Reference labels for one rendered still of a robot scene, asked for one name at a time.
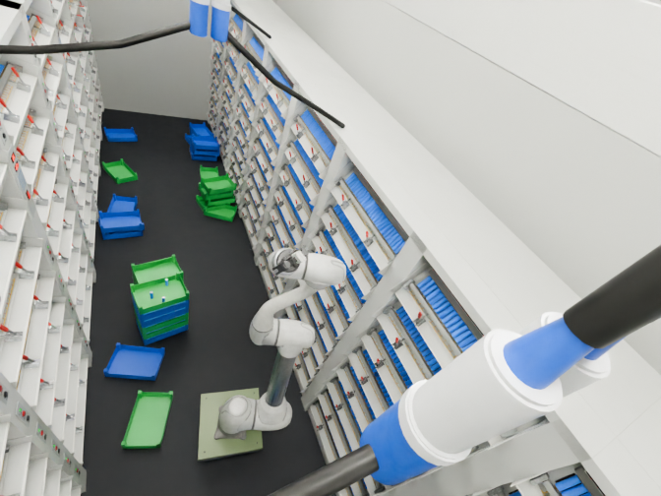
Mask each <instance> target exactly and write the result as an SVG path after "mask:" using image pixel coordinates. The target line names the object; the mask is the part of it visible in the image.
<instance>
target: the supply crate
mask: <svg viewBox="0 0 661 496"><path fill-rule="evenodd" d="M165 279H168V286H166V285H165ZM130 286H131V292H132V294H133V297H134V300H135V302H136V305H137V308H138V310H139V313H140V315H142V314H146V313H149V312H151V311H154V310H157V309H160V308H163V307H167V306H170V305H173V304H176V303H179V302H182V301H185V300H189V290H187V288H186V286H185V284H184V282H183V280H182V279H181V277H180V273H179V272H176V275H172V276H169V277H165V278H161V279H154V280H151V281H147V282H143V283H139V284H135V285H134V284H133V283H130ZM150 291H152V292H153V299H150ZM162 296H165V302H162Z"/></svg>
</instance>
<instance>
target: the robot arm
mask: <svg viewBox="0 0 661 496"><path fill-rule="evenodd" d="M300 250H301V251H299V250H298V249H296V250H293V249H291V248H280V249H277V250H275V251H274V252H272V253H271V255H270V257H269V269H270V271H271V272H272V273H273V274H274V275H275V276H277V277H280V278H285V279H302V280H303V281H304V282H305V284H304V285H302V286H300V287H298V288H295V289H293V290H290V291H288V292H285V293H283V294H281V295H279V296H277V297H274V298H272V299H270V300H269V301H267V302H266V303H265V304H264V305H263V306H262V307H261V308H260V310H259V311H258V313H257V314H256V315H255V317H254V318H253V320H252V322H251V325H250V330H249V334H250V338H251V340H252V342H253V343H254V344H257V345H274V346H276V347H277V350H278V352H277V356H276V359H275V363H274V367H273V370H272V373H271V377H270V383H269V387H268V391H267V392H266V393H264V394H263V395H262V397H261V398H260V399H259V400H253V399H249V398H247V397H245V396H234V397H232V398H230V399H229V400H228V401H226V403H225V404H224V405H221V406H220V407H219V409H218V410H219V416H218V422H217V426H216V431H215V434H214V437H213V438H214V439H215V440H218V439H241V440H245V439H246V437H247V435H246V430H262V431H273V430H279V429H282V428H284V427H286V426H287V425H288V424H289V423H290V421H291V417H292V408H291V405H290V404H289V402H287V401H286V398H285V396H284V395H285V392H286V388H287V385H288V382H289V378H290V375H291V373H292V369H293V366H294V363H295V359H296V356H298V355H299V354H300V353H301V352H302V351H303V350H304V349H307V348H309V347H311V346H312V345H313V343H314V341H315V330H314V328H313V327H312V326H311V325H309V324H307V323H305V322H302V321H297V320H290V319H276V318H274V317H273V314H274V313H276V312H277V311H279V310H281V309H283V308H286V307H288V306H290V305H292V304H295V303H297V302H299V301H301V300H304V299H306V298H308V297H310V296H312V295H313V294H314V293H316V292H317V291H318V290H323V289H325V288H326V287H328V286H331V285H337V284H340V283H342V282H343V281H344V280H345V276H346V267H345V265H344V264H343V262H341V261H340V260H338V259H337V258H334V257H331V256H327V255H322V254H316V253H309V252H310V251H309V249H308V248H307V247H306V245H304V246H303V247H302V248H300Z"/></svg>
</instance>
